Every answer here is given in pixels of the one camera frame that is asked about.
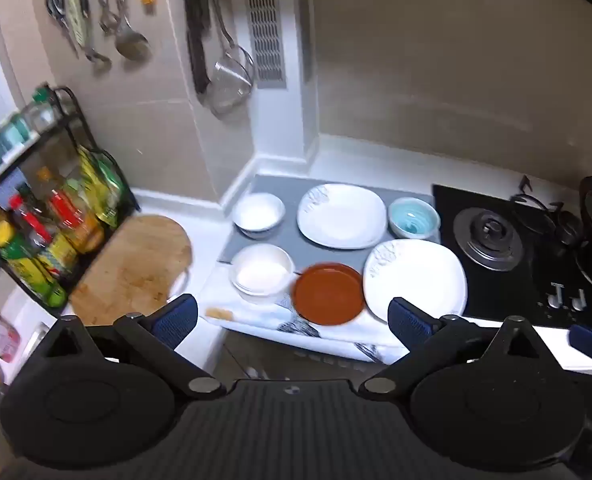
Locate pale green utensil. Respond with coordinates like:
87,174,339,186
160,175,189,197
51,0,92,46

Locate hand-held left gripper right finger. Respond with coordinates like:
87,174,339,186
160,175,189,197
358,297,547,401

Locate red cap sauce bottle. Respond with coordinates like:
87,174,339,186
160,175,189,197
8,195,52,252

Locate round stove burner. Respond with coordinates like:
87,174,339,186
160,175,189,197
452,206,533,272

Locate teal glazed bowl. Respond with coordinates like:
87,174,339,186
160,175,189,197
388,197,441,240

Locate green lid jar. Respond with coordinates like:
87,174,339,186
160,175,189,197
28,87,62,131

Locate green yellow packet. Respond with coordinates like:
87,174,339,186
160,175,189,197
78,145,127,228

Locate metal mesh strainer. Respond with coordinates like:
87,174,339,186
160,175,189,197
207,0,255,117

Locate white vent grille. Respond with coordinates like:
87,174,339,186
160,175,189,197
241,0,287,90

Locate black pan support grate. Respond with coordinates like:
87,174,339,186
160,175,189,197
508,176,584,246

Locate kitchen scissors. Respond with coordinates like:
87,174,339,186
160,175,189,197
45,0,79,58

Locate white bowl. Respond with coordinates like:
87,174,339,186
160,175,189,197
232,192,286,239
229,244,296,305

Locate brown round plate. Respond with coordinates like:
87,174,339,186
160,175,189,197
292,262,365,327

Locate black hanging utensil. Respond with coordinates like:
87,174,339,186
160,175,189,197
181,0,219,96

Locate yellow oil bottle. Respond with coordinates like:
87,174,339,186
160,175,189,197
38,167,103,256

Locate teal lid jar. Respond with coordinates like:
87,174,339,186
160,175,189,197
1,117,32,150

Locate yellow cap green bottle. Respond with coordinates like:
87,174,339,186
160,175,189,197
0,220,69,308

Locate wooden cutting board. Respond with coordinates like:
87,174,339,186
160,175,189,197
68,214,194,326

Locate metal spatula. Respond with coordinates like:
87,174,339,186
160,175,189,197
76,0,113,68

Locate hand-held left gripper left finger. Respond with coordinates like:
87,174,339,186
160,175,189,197
38,294,227,401

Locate white square plate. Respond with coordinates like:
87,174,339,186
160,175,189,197
362,239,468,322
296,184,387,250

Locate black glass gas stove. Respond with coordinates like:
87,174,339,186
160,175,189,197
432,184,592,333

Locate metal ladle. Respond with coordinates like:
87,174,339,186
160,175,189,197
111,0,151,61

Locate grey dish mat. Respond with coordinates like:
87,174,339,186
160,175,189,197
218,174,441,267

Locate black wire spice rack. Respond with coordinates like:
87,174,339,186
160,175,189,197
0,85,142,313

